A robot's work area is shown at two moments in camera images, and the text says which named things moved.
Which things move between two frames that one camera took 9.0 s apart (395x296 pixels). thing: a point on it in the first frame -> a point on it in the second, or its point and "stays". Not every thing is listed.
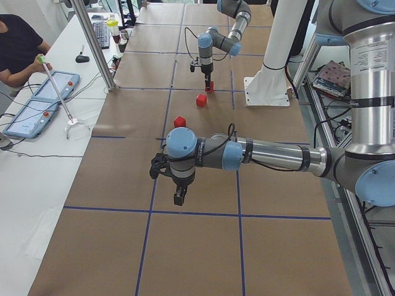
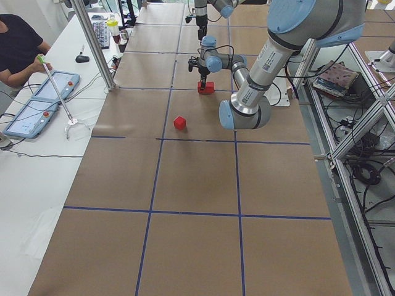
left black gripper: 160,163 -> 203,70
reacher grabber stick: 72,121 stays
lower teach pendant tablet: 33,119 stays
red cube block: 201,100 -> 202,91
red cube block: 212,87 stays
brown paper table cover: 269,229 stays
